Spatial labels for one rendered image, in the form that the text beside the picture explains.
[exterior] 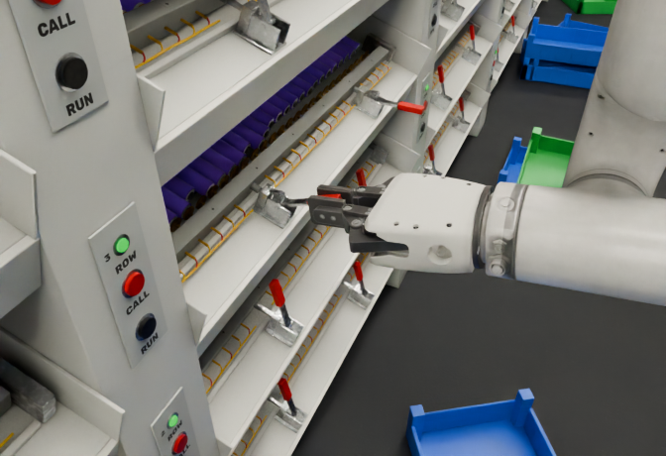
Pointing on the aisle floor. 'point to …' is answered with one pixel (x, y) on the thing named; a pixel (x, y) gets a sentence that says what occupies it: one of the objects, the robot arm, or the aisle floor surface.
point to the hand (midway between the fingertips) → (333, 206)
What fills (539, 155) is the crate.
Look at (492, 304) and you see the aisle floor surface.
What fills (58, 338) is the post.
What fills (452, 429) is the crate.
